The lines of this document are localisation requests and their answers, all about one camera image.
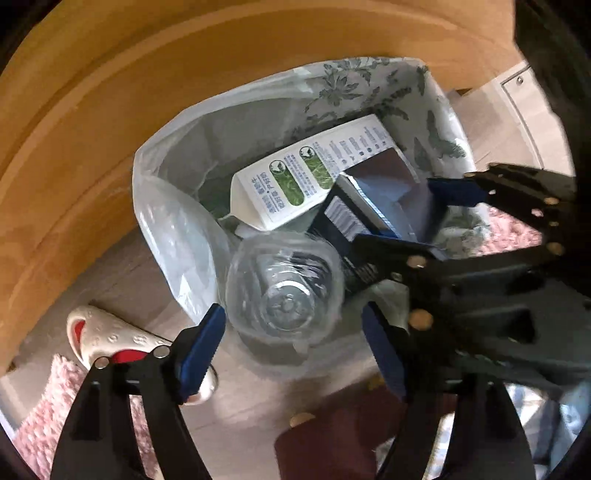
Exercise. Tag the floral print trash bin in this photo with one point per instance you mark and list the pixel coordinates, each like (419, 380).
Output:
(351, 83)

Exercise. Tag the dark blue carton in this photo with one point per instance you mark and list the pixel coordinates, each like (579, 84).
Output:
(369, 203)

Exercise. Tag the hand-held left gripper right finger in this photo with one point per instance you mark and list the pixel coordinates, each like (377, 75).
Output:
(383, 350)

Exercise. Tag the dark red cloth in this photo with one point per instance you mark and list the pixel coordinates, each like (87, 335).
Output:
(332, 438)

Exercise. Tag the white red slipper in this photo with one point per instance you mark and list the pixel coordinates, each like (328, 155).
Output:
(106, 332)

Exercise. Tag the clear bottle with tree label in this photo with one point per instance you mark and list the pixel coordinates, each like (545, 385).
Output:
(286, 295)

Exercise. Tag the translucent white bin liner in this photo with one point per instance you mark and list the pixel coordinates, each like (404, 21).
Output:
(175, 230)

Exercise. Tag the person's light blue jacket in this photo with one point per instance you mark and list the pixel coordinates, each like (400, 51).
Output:
(565, 415)

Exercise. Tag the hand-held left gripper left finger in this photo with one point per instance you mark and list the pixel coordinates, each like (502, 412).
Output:
(198, 355)

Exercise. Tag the grey wooden door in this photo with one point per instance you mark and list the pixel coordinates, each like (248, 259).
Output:
(521, 120)

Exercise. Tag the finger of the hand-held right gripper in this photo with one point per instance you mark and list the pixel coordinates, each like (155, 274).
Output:
(406, 258)
(457, 191)

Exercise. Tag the pink fluffy slipper right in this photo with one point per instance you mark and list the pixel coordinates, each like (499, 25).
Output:
(508, 235)

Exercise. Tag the white milk carton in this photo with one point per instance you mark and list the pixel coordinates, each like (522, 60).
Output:
(295, 184)

